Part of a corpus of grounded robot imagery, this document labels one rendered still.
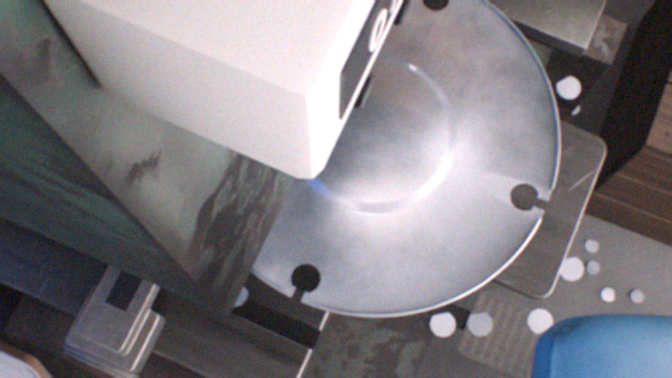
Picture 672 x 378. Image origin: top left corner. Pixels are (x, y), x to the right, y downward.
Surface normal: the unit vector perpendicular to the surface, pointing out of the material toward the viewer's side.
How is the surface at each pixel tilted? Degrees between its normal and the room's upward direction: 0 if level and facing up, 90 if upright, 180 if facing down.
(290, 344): 0
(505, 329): 0
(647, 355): 21
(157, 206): 90
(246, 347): 0
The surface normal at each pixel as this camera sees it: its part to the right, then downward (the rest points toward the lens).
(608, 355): -0.60, -0.31
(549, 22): 0.00, -0.25
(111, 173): 0.91, 0.40
